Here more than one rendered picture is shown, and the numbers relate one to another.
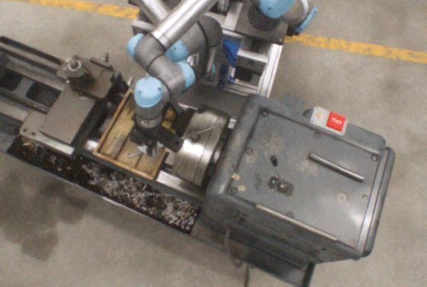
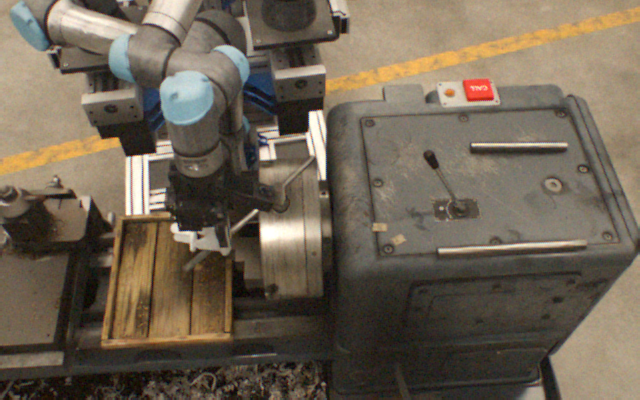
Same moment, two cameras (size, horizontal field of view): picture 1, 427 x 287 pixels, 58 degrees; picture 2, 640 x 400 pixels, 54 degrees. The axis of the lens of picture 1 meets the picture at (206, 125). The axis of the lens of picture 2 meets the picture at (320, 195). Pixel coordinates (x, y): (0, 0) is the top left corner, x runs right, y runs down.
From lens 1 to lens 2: 40 cm
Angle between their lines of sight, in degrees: 16
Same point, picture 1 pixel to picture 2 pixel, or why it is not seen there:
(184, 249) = not seen: outside the picture
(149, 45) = (149, 39)
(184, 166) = (283, 261)
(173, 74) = (213, 62)
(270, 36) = (312, 33)
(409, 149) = not seen: hidden behind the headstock
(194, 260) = not seen: outside the picture
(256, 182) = (416, 221)
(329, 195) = (534, 189)
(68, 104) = (20, 279)
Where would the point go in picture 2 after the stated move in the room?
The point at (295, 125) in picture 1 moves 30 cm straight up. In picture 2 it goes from (424, 119) to (446, 7)
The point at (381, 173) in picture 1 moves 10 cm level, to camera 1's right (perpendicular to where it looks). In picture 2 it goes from (584, 128) to (622, 116)
